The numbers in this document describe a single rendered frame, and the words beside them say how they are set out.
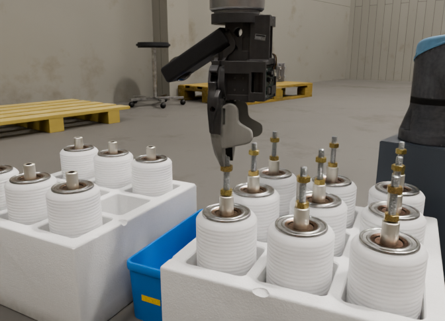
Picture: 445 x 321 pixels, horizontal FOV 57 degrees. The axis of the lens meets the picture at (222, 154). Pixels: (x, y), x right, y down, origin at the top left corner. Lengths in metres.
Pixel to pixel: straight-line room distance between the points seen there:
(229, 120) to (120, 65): 3.83
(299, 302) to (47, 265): 0.45
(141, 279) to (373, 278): 0.42
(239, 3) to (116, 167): 0.58
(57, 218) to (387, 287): 0.55
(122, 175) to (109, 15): 3.40
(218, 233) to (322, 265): 0.15
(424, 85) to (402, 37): 7.19
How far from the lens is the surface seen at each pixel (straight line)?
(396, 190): 0.56
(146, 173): 0.94
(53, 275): 0.80
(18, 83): 3.88
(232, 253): 0.62
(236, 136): 0.57
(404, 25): 8.18
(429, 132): 0.98
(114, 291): 0.85
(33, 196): 0.86
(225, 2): 0.56
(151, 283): 0.79
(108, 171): 1.01
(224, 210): 0.63
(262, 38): 0.56
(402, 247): 0.58
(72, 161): 1.09
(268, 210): 0.72
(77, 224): 0.78
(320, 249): 0.58
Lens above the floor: 0.49
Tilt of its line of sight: 14 degrees down
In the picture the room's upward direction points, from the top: straight up
